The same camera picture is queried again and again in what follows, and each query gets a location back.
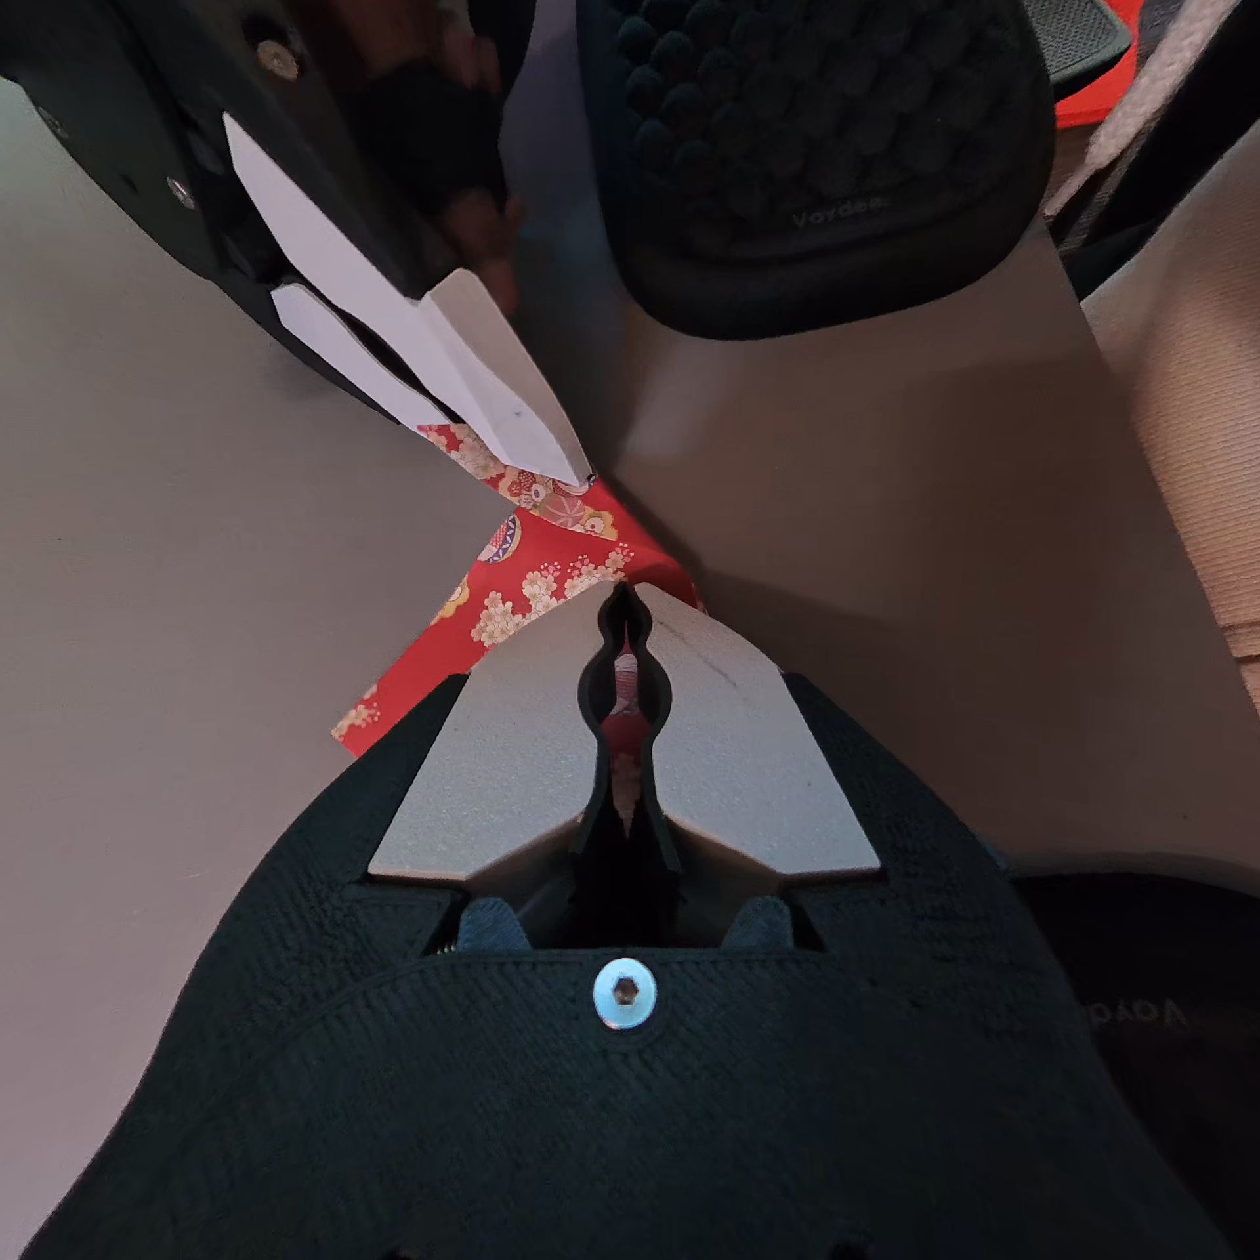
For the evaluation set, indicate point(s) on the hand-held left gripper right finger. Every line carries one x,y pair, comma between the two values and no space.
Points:
757,779

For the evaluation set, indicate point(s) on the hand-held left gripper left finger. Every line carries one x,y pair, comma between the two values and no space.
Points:
492,779

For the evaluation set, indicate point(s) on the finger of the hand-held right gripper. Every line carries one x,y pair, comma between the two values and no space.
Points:
344,345
492,393

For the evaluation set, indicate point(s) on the red floral origami paper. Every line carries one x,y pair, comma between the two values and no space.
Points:
531,580

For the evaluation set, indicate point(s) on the person's right hand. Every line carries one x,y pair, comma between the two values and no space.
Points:
486,251

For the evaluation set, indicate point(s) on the black nubbed slipper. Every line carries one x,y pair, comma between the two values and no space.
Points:
817,167
1152,1044

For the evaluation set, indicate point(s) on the person's beige clothing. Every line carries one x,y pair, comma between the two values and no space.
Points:
1191,423

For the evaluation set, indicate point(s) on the red flat object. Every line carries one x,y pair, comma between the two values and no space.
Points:
1097,98

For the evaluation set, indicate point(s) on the black mesh object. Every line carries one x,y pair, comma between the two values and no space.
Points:
1077,40

